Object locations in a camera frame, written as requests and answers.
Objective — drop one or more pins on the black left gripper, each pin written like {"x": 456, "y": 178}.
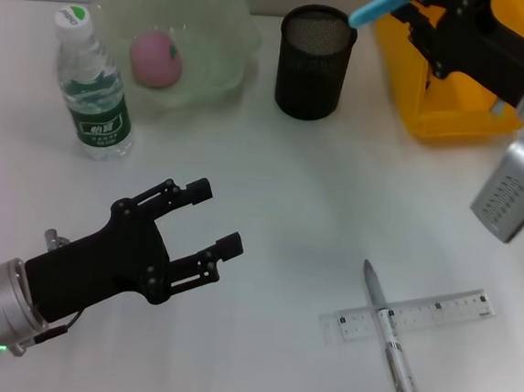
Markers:
{"x": 109, "y": 260}

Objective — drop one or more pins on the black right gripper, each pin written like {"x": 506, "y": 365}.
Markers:
{"x": 486, "y": 46}

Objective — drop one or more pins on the blue capped scissors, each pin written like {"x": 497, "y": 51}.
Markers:
{"x": 375, "y": 8}

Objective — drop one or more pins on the clear water bottle green label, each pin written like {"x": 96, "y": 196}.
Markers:
{"x": 102, "y": 131}

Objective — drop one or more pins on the pink toy peach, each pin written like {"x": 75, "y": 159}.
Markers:
{"x": 152, "y": 60}

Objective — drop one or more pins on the grey white pen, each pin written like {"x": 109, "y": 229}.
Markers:
{"x": 375, "y": 288}

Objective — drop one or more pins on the transparent plastic ruler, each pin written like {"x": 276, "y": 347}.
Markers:
{"x": 445, "y": 310}

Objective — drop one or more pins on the black mesh pen holder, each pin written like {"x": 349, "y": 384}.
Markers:
{"x": 314, "y": 72}

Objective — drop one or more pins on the translucent green fruit bowl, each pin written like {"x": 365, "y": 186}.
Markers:
{"x": 209, "y": 63}

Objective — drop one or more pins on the yellow plastic bin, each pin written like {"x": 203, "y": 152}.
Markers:
{"x": 457, "y": 117}

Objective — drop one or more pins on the left wrist silver stub connector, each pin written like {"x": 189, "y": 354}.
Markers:
{"x": 52, "y": 238}

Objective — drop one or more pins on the silver white right wrist camera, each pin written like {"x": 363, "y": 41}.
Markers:
{"x": 515, "y": 190}

